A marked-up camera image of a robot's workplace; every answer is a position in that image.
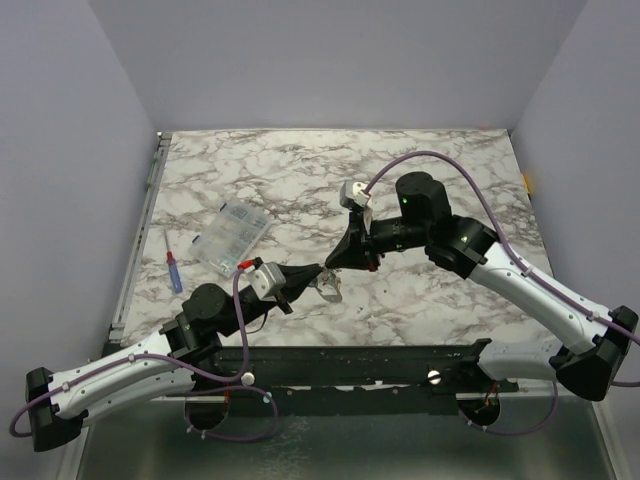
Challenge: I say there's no blue red screwdriver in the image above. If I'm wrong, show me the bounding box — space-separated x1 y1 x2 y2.
163 230 183 294

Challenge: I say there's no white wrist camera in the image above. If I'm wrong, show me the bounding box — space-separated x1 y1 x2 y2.
248 262 286 301
339 181 371 210

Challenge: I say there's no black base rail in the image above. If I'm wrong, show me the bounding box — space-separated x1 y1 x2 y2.
168 340 518 427

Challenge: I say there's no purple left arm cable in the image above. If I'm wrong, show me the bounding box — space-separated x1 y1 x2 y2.
9 259 281 442

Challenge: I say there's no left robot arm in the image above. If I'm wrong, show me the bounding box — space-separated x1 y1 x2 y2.
22 259 323 452

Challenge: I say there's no clear plastic screw box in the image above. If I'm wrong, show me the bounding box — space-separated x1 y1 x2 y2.
189 198 272 278

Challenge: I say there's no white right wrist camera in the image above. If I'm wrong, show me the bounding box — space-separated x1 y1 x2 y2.
339 181 371 210

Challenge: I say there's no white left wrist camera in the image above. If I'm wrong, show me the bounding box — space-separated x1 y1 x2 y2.
248 262 286 301

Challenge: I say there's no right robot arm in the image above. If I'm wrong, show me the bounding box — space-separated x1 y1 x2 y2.
326 172 638 401

